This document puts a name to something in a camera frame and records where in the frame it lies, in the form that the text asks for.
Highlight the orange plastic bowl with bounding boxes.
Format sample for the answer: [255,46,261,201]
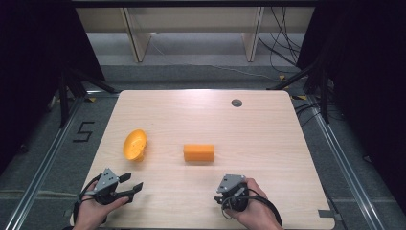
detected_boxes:
[123,128,148,163]

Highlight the grey tape piece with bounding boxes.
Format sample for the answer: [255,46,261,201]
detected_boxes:
[317,209,343,222]

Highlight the black hanging cables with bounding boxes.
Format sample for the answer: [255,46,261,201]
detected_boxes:
[258,7,303,75]

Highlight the grey right gripper cable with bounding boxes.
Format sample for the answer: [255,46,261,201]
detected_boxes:
[220,191,250,221]

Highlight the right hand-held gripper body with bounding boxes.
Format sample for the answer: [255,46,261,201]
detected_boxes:
[216,173,250,213]

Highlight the black floor cables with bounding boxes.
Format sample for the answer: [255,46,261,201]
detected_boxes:
[292,101,324,128]

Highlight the person's right hand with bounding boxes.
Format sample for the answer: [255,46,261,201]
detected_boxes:
[224,177,284,230]

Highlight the black metal stand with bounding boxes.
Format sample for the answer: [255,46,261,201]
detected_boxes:
[56,66,120,129]
[267,54,333,125]

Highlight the person's left hand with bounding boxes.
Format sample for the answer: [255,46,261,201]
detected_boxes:
[72,191,130,230]

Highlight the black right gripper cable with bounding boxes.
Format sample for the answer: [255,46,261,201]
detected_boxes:
[248,188,283,228]

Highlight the orange rectangular block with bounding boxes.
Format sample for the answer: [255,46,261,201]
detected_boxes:
[182,144,215,163]

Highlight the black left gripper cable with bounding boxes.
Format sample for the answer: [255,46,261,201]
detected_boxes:
[72,173,103,225]

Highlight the black tape floor mark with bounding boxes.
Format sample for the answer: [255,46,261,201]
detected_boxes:
[72,121,96,144]

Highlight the light wooden furniture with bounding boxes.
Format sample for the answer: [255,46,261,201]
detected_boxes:
[76,7,316,63]

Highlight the aluminium floor rail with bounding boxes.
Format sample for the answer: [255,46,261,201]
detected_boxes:
[3,95,86,230]
[306,95,388,230]

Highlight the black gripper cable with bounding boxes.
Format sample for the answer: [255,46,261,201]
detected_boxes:
[248,188,283,228]
[72,173,103,225]

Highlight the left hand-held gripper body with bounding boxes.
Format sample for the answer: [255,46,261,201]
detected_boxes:
[85,167,129,206]

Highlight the black curtain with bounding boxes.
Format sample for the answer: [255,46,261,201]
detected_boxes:
[296,0,406,205]
[0,0,107,175]

